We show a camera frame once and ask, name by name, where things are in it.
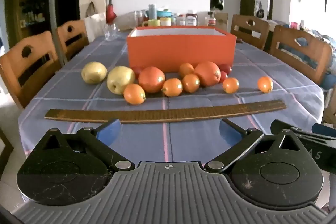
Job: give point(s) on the orange cardboard box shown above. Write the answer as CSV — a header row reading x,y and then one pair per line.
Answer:
x,y
181,53

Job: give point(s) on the small glass jar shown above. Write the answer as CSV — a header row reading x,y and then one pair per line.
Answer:
x,y
180,20

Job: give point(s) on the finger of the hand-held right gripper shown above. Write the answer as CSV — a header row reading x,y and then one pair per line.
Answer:
x,y
325,129
323,137

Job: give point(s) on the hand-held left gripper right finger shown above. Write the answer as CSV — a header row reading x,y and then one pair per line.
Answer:
x,y
227,130

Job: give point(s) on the yellow pear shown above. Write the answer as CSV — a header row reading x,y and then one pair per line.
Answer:
x,y
119,79
94,73

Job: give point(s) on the glass jars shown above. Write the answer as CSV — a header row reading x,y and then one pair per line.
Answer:
x,y
140,18

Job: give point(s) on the clear plastic bag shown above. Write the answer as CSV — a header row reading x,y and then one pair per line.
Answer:
x,y
126,20

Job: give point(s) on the black hanging ukulele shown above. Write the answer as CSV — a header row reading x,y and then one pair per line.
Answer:
x,y
260,13

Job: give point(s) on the red cherry tomato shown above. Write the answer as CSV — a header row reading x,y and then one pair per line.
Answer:
x,y
223,76
225,68
136,71

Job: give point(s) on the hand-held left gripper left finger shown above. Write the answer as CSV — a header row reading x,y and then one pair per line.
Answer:
x,y
109,130

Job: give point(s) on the jar with red lid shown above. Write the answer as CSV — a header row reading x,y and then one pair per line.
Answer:
x,y
191,20

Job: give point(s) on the red folded umbrella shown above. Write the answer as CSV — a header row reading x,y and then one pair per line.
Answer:
x,y
110,11

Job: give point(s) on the grey-blue thermos bottle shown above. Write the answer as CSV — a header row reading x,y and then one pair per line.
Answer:
x,y
152,11

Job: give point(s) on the brown paper bag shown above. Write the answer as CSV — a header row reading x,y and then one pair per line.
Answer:
x,y
222,20

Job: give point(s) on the small orange tangerine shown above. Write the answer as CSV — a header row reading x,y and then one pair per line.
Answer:
x,y
172,87
134,94
265,84
190,83
230,85
186,69

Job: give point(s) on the large orange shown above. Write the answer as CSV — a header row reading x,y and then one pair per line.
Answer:
x,y
207,74
151,79

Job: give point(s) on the long wooden ruler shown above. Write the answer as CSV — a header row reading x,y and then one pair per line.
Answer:
x,y
168,115

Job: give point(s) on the teal lidded container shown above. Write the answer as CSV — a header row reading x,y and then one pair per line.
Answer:
x,y
165,14

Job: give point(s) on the white jar yellow lid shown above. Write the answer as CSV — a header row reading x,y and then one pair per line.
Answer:
x,y
165,22

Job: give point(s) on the clear bottle red label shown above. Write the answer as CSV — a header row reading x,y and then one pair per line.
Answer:
x,y
210,20

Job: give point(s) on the wooden chair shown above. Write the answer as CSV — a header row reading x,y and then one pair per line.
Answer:
x,y
44,41
81,28
237,23
283,37

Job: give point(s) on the white paper bag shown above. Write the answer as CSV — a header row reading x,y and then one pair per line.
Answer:
x,y
94,27

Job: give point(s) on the green mug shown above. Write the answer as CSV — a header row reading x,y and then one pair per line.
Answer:
x,y
153,22

